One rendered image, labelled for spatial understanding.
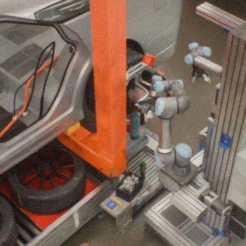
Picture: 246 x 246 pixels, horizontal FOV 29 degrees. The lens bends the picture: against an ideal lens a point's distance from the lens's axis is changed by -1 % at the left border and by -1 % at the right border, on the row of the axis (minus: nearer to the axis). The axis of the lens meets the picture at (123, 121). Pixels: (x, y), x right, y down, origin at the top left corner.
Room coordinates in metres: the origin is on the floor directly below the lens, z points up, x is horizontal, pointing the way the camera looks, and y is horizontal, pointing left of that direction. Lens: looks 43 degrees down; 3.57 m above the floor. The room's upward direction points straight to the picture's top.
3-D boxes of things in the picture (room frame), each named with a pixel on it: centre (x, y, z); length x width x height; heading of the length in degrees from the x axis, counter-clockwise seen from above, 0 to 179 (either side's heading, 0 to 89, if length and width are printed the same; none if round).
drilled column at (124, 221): (2.41, 0.00, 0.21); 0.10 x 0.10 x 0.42; 47
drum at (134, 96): (3.16, -0.15, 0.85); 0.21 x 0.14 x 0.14; 47
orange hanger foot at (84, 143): (2.86, 0.33, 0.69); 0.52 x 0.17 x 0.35; 47
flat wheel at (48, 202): (2.68, 0.65, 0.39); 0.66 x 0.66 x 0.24
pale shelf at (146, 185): (2.43, -0.02, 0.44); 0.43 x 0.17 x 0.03; 137
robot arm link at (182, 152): (2.37, -0.42, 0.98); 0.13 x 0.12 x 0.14; 95
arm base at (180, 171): (2.38, -0.43, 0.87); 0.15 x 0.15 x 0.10
